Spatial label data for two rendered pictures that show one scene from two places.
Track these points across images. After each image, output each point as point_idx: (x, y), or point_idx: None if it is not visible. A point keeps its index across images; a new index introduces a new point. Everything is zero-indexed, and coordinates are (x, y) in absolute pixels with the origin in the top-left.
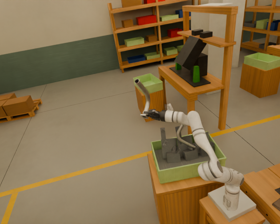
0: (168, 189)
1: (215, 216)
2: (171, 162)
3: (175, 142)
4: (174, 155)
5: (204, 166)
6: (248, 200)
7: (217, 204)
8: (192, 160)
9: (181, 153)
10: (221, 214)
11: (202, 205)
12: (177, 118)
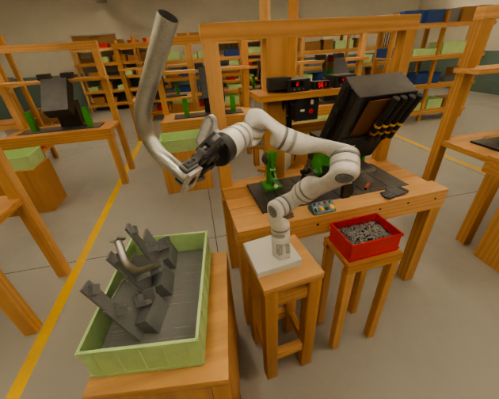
0: (222, 347)
1: (293, 276)
2: (162, 324)
3: (130, 287)
4: (155, 305)
5: (351, 157)
6: None
7: (278, 267)
8: (175, 283)
9: None
10: (291, 270)
11: (272, 292)
12: (249, 132)
